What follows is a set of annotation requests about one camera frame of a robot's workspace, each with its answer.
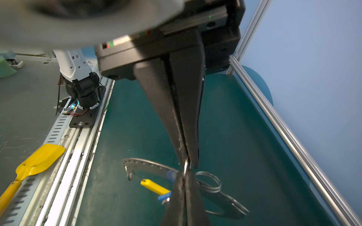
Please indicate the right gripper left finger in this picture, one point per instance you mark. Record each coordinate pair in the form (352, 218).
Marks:
(175, 210)

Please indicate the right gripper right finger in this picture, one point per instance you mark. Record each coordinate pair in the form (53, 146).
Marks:
(195, 211)

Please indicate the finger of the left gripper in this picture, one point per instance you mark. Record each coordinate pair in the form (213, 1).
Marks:
(153, 79)

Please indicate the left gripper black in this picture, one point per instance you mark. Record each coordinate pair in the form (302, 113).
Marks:
(215, 22)

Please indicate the silver key blue tag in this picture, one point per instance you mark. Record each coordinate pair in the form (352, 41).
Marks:
(167, 183)

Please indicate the grey keyring yellow handle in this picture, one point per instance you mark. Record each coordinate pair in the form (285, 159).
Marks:
(209, 186)

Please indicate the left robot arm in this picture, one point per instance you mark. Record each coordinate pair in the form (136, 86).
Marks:
(82, 83)

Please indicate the yellow plastic scoop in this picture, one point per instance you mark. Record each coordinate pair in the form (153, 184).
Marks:
(35, 164)

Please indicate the green foam block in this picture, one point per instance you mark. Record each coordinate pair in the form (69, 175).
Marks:
(5, 69)

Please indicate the aluminium frame rail left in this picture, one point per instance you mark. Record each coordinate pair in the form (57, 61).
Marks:
(250, 25)

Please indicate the aluminium frame rail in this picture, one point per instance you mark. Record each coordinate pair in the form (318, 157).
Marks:
(250, 25)
(337, 203)

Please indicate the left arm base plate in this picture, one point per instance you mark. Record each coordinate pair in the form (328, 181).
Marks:
(81, 118)

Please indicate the aluminium frame rail back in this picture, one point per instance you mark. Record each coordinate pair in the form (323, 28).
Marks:
(337, 203)

